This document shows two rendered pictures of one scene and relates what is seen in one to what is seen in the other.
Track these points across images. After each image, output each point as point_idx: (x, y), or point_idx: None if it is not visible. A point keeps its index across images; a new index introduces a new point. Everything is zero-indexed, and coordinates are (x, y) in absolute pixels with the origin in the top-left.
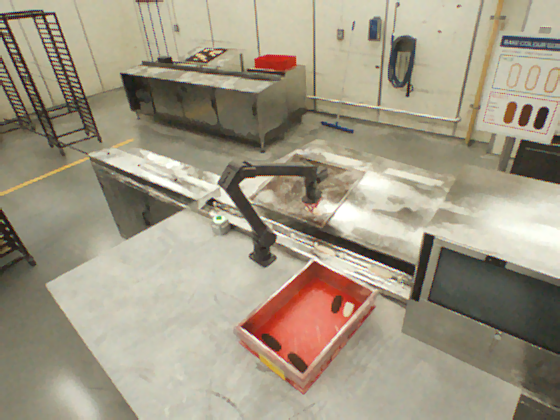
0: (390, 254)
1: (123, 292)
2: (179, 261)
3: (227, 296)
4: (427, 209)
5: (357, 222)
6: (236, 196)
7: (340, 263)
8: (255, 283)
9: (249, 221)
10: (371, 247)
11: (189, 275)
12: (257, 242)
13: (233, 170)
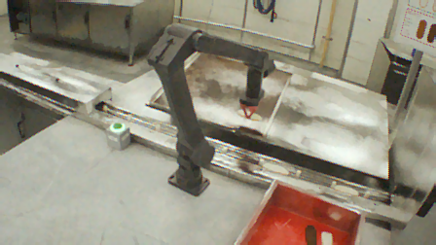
0: (350, 167)
1: (4, 229)
2: (71, 187)
3: (154, 241)
4: (366, 117)
5: (304, 131)
6: (176, 82)
7: (301, 184)
8: (190, 220)
9: (185, 126)
10: (329, 160)
11: (89, 208)
12: (187, 160)
13: (178, 37)
